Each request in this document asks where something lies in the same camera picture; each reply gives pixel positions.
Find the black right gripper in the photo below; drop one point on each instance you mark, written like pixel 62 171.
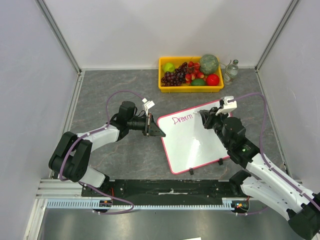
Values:
pixel 208 119

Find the aluminium frame post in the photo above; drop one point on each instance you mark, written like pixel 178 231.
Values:
pixel 58 34
pixel 277 32

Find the yellow plastic fruit bin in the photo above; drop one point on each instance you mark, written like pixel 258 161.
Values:
pixel 184 88

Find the left aluminium frame post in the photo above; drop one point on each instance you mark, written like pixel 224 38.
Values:
pixel 58 34

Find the green apple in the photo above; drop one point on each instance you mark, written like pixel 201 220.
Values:
pixel 168 67

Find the dark purple grape bunch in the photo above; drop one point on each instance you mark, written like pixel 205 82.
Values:
pixel 174 79

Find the green netted melon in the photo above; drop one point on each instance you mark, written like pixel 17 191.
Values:
pixel 209 64

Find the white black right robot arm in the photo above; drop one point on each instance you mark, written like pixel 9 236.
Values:
pixel 262 179

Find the green avocado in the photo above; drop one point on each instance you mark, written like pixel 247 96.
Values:
pixel 198 82

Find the right aluminium frame post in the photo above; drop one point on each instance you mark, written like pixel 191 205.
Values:
pixel 277 32

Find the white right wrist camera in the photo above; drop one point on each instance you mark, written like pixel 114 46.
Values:
pixel 227 105

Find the clear glass bottle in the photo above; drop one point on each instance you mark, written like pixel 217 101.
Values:
pixel 230 72

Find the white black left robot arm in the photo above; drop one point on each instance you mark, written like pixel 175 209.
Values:
pixel 70 159

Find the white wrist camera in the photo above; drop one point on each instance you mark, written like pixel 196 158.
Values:
pixel 227 105
pixel 147 105

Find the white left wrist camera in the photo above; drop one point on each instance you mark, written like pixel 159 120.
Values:
pixel 147 105

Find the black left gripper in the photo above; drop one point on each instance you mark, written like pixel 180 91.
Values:
pixel 151 128

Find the red tomato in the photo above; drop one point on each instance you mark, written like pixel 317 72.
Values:
pixel 212 80

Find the pink framed whiteboard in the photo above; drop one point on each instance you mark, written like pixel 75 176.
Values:
pixel 187 143

